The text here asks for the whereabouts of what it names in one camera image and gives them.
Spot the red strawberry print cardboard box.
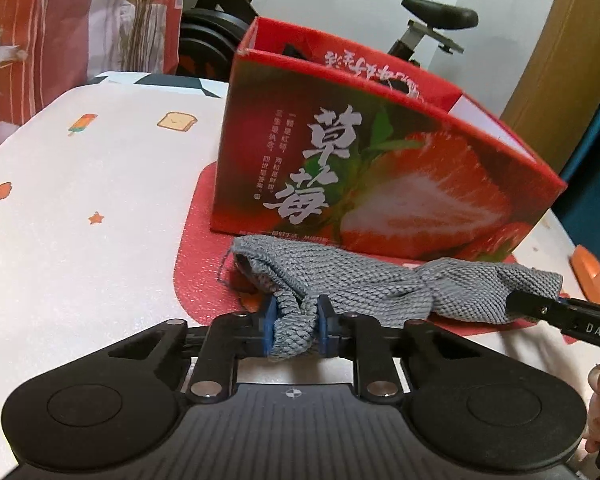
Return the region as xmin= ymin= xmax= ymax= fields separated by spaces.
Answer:
xmin=210 ymin=16 xmax=567 ymax=263

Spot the grey knitted cloth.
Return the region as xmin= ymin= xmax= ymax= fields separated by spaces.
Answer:
xmin=219 ymin=234 xmax=565 ymax=363

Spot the wooden door frame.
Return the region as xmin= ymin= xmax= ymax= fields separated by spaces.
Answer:
xmin=500 ymin=0 xmax=600 ymax=173

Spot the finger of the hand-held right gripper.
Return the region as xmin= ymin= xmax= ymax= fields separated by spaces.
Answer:
xmin=505 ymin=289 xmax=600 ymax=347

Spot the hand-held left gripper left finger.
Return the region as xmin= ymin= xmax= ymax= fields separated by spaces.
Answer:
xmin=102 ymin=296 xmax=279 ymax=403

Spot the orange plastic object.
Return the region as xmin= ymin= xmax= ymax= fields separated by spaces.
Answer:
xmin=571 ymin=245 xmax=600 ymax=308

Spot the black exercise bike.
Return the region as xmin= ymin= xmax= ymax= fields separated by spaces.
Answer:
xmin=177 ymin=0 xmax=480 ymax=68

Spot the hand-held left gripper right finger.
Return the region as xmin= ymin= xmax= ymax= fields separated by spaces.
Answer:
xmin=316 ymin=294 xmax=486 ymax=403

